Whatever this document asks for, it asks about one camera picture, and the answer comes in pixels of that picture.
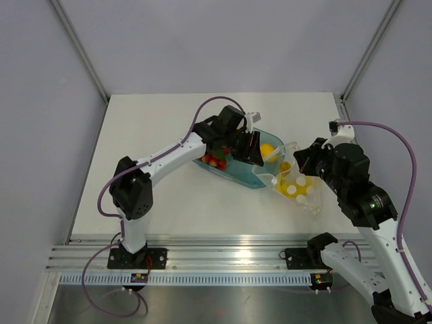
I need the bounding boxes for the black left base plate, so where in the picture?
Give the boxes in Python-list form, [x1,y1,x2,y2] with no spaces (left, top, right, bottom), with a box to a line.
[107,248,168,270]

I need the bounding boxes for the white slotted cable duct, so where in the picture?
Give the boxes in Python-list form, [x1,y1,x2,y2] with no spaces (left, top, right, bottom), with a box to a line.
[59,272,312,287]

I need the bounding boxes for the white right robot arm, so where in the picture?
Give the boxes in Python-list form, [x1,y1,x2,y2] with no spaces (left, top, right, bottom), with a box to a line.
[294,138,431,323]

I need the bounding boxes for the yellow lemon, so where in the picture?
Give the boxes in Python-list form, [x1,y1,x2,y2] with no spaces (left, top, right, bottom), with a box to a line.
[260,143,277,163]

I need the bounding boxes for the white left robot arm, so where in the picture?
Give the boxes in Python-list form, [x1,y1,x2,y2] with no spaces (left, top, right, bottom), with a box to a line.
[109,105,264,269]

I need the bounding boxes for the right aluminium frame post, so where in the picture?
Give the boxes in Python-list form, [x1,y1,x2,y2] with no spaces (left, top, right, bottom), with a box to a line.
[340,0,404,105]

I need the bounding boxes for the aluminium mounting rail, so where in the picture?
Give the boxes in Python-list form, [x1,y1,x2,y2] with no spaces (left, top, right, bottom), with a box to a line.
[45,234,308,273]

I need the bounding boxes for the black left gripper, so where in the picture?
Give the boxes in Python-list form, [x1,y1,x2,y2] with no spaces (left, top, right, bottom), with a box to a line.
[223,130,263,167]

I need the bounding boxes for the yellow pear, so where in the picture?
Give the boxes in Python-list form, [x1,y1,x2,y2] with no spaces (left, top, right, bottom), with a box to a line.
[279,161,292,173]

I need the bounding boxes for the clear dotted zip bag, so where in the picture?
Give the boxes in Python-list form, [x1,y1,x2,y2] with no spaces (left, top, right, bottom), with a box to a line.
[252,142,322,217]

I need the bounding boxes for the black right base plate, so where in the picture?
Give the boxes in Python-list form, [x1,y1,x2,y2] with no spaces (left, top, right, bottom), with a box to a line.
[279,248,329,271]

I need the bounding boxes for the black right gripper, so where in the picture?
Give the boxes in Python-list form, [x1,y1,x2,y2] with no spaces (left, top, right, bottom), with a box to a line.
[295,138,348,196]

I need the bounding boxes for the red strawberries with leaves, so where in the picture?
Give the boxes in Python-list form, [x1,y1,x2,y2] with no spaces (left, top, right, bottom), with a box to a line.
[197,148,230,171]

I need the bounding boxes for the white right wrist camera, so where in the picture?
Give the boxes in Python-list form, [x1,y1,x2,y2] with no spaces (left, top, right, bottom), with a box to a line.
[321,119,355,149]

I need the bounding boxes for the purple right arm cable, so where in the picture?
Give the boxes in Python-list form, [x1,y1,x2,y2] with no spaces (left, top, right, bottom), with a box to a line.
[329,120,432,311]

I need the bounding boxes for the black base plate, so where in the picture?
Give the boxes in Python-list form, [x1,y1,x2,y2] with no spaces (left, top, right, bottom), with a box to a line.
[107,248,168,270]
[279,248,329,271]

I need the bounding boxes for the left aluminium frame post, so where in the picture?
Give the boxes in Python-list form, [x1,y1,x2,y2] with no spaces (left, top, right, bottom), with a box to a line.
[49,0,111,104]

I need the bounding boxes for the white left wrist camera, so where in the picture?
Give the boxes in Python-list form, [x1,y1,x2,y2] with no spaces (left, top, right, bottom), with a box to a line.
[240,112,261,133]

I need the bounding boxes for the yellow banana bunch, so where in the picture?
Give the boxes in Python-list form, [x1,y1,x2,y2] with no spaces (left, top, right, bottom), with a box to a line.
[275,178,321,205]

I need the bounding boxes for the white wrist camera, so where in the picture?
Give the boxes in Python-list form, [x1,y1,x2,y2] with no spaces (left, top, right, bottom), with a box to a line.
[240,112,261,133]
[321,119,355,149]

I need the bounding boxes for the aluminium frame post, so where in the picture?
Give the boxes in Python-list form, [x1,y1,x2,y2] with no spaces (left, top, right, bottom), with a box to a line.
[340,0,404,105]
[49,0,111,104]

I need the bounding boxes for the teal plastic tray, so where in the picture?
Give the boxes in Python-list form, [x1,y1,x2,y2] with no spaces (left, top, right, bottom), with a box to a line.
[193,128,284,189]

